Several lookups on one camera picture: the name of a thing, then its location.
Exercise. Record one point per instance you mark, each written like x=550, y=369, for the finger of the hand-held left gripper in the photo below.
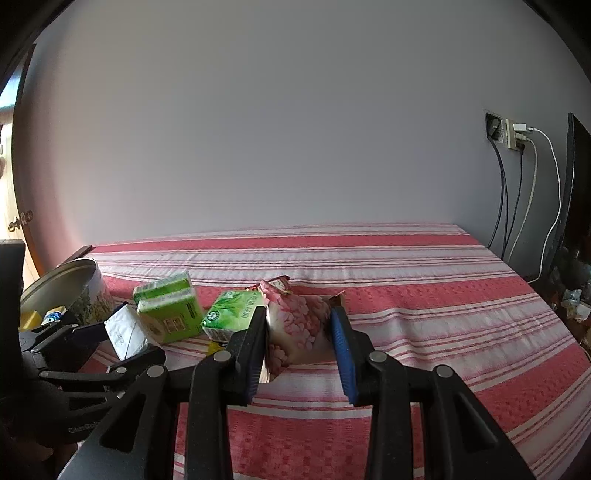
x=92, y=377
x=60, y=337

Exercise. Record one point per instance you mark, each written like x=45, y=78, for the yellow snack packet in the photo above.
x=214, y=347

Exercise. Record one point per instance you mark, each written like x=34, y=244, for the white power adapter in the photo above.
x=517, y=134

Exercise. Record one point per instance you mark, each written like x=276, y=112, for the pink snack packet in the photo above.
x=295, y=323

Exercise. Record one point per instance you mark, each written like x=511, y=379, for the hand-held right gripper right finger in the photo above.
x=344, y=350

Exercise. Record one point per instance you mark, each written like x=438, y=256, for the green leaf print tissue pack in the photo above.
x=228, y=314

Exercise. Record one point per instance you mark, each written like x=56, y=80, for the grey packet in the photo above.
x=124, y=332

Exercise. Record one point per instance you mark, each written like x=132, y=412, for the clutter of packaging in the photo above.
x=571, y=300

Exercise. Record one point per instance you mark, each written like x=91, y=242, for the dark wall socket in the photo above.
x=494, y=125

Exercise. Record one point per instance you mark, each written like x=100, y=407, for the wooden door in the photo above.
x=14, y=194

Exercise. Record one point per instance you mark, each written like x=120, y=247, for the black monitor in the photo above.
x=577, y=194

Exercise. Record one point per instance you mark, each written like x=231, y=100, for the round metal cookie tin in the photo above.
x=92, y=295

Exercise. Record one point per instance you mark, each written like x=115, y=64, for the red white striped bed sheet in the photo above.
x=415, y=300

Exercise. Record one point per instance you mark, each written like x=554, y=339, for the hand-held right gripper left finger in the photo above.
x=254, y=350

